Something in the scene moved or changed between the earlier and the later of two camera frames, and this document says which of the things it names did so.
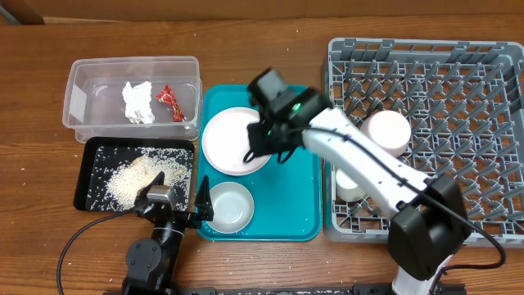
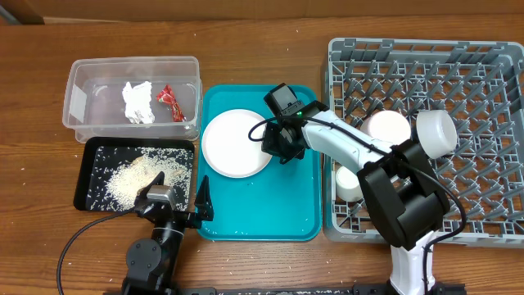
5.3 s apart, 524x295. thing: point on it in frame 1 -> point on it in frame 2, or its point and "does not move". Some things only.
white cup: x=346 y=188 does not move
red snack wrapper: x=168 y=97 does not move
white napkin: x=137 y=103 does not move
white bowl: x=233 y=206 -> x=437 y=132
